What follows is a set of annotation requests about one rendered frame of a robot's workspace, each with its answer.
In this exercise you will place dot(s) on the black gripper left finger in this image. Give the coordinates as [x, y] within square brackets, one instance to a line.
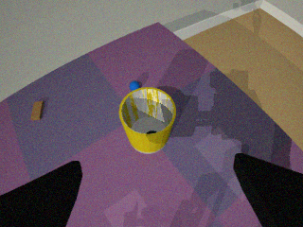
[46, 202]

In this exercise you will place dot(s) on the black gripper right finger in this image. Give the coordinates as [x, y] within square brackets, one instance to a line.
[274, 192]

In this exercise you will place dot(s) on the small blue ball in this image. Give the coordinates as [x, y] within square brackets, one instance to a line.
[134, 85]

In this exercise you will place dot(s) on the yellow cup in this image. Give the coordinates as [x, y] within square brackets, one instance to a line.
[147, 109]

